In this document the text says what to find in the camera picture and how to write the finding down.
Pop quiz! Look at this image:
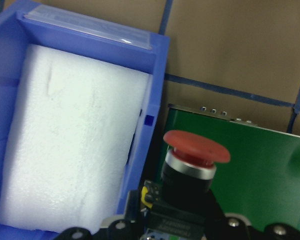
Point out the green conveyor belt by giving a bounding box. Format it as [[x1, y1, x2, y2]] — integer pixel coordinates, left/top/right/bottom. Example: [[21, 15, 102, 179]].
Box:
[[164, 104, 300, 231]]

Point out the white foam pad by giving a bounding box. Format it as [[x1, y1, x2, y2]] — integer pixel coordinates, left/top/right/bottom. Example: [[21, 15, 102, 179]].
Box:
[[0, 45, 152, 233]]

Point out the blue bin with foam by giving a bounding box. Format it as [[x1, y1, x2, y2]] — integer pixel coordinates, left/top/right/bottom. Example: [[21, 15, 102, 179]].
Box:
[[0, 0, 170, 240]]

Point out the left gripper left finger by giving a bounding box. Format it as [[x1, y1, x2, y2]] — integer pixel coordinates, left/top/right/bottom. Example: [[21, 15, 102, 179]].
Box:
[[54, 217, 130, 240]]

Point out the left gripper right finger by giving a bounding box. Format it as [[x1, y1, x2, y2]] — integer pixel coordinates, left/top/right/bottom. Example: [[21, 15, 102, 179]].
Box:
[[224, 212, 300, 240]]

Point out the red mushroom push button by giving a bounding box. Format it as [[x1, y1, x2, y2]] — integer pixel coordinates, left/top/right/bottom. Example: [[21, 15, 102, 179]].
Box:
[[141, 130, 231, 240]]

